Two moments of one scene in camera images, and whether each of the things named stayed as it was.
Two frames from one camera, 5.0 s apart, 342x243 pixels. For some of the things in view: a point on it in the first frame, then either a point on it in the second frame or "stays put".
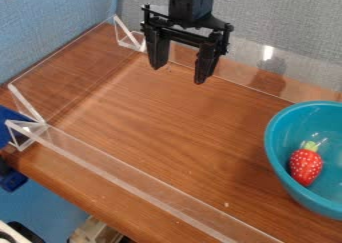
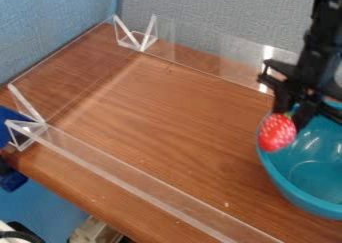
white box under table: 95,232 stays put
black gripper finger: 208,54 to 303,114
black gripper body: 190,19 to 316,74
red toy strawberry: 306,164 to 276,131
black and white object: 13,232 stays put
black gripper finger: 157,48 to 283,100
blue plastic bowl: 300,123 stays put
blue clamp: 12,178 stays put
